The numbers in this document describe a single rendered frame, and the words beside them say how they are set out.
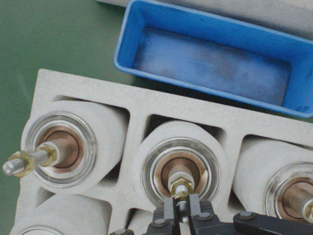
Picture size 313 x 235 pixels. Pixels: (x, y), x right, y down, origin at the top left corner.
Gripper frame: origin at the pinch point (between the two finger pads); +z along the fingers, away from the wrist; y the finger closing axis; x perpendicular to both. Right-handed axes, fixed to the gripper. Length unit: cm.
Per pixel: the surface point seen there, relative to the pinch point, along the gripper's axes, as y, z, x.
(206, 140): 2.9, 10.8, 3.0
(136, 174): -4.1, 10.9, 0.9
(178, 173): -0.1, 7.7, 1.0
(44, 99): -15.3, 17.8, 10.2
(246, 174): 6.9, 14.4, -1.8
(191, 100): 2.6, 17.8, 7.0
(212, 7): 8.5, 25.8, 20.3
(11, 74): -30, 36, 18
